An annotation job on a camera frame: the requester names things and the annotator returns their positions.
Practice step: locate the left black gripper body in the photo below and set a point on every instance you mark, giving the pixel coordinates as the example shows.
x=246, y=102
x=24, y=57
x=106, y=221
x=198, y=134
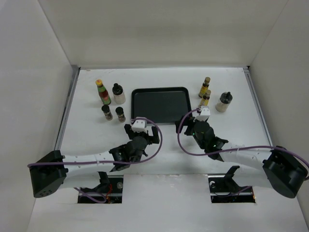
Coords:
x=145, y=135

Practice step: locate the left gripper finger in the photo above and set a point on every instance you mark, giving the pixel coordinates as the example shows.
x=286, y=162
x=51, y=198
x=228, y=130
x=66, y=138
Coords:
x=154, y=138
x=128, y=130

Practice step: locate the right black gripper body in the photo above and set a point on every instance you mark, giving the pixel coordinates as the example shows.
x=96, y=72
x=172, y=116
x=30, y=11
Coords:
x=203, y=144

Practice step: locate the small spice jar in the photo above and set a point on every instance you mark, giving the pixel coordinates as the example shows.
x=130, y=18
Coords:
x=120, y=113
x=107, y=113

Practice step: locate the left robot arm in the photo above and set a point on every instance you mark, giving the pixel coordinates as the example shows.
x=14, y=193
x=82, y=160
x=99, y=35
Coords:
x=91, y=172

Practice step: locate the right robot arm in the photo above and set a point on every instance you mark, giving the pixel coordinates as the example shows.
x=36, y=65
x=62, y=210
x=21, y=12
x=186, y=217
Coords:
x=264, y=167

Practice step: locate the black plastic tray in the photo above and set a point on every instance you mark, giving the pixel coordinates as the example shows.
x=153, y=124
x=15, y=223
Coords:
x=160, y=105

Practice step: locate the front yellow label bottle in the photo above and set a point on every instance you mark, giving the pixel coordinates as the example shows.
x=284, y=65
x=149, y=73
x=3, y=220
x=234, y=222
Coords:
x=205, y=99

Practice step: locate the yellow label bottle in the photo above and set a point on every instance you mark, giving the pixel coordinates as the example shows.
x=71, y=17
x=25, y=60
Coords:
x=204, y=87
x=205, y=99

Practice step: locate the left white powder shaker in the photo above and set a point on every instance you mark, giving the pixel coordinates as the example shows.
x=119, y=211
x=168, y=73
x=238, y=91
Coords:
x=118, y=93

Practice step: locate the white powder shaker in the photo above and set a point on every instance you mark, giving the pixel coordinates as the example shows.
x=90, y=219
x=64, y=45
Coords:
x=118, y=93
x=224, y=101

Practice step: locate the right white powder shaker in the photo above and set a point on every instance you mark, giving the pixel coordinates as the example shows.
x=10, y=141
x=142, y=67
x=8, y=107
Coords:
x=224, y=101

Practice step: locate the red chili sauce bottle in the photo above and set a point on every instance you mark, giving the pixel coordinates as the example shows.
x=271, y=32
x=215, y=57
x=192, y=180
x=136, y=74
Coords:
x=103, y=93

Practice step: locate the rear yellow label bottle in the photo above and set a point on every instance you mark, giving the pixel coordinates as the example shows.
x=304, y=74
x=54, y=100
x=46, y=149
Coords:
x=204, y=87

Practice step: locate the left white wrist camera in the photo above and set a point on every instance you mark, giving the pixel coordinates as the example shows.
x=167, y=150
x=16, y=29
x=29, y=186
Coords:
x=139, y=124

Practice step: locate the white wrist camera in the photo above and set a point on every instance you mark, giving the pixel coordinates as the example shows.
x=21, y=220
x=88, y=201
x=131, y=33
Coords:
x=203, y=113
x=139, y=124

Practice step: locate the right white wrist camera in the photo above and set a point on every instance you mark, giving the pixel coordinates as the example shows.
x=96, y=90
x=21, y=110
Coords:
x=203, y=113

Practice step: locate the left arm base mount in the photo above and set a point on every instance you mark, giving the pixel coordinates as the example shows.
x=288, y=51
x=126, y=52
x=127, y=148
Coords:
x=108, y=190

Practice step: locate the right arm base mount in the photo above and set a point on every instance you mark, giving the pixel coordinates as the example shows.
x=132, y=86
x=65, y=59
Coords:
x=223, y=188

